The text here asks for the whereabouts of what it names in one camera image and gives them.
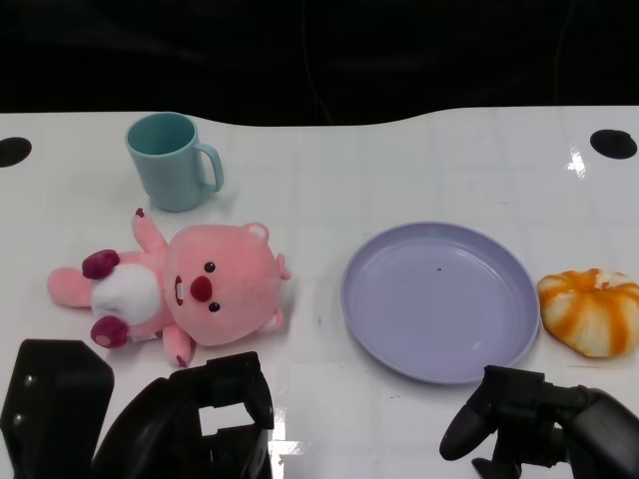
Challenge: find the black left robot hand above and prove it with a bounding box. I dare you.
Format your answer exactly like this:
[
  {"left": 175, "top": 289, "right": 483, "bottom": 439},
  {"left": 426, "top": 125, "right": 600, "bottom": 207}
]
[{"left": 0, "top": 338, "right": 276, "bottom": 479}]

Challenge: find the black round table grommet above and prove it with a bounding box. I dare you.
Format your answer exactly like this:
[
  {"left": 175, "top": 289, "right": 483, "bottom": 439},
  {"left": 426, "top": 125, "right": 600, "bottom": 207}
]
[
  {"left": 589, "top": 129, "right": 638, "bottom": 161},
  {"left": 0, "top": 137, "right": 33, "bottom": 169}
]

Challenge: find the pink plush beaver doll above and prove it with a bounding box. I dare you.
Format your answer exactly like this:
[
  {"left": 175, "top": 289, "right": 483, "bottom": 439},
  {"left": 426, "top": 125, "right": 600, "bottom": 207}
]
[{"left": 47, "top": 208, "right": 293, "bottom": 369}]

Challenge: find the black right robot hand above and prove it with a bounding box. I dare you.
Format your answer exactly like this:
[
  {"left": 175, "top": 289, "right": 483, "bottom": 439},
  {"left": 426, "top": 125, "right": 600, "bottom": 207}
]
[{"left": 439, "top": 364, "right": 639, "bottom": 479}]

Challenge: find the orange white pumpkin bun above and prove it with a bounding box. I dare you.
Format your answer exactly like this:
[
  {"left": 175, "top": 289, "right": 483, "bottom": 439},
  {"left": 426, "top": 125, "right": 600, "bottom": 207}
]
[{"left": 536, "top": 267, "right": 639, "bottom": 359}]

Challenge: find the teal plastic mug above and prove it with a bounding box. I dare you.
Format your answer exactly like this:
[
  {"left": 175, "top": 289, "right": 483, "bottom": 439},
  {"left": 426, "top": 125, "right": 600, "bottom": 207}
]
[{"left": 124, "top": 112, "right": 225, "bottom": 213}]

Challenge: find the lavender plastic plate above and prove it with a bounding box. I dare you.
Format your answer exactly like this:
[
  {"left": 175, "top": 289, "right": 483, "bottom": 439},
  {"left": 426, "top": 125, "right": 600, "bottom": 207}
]
[{"left": 340, "top": 221, "right": 542, "bottom": 385}]

